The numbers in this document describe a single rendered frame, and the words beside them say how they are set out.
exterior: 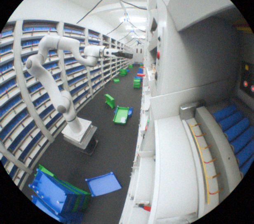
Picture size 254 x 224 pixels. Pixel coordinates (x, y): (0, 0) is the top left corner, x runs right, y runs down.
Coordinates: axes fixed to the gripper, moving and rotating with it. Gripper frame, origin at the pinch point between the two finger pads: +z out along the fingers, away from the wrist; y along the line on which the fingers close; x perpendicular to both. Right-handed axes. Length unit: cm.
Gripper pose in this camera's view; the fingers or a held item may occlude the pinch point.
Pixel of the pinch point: (129, 55)
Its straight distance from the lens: 54.0
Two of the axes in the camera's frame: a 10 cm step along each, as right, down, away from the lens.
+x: -1.8, 8.4, 5.0
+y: 2.0, -4.7, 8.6
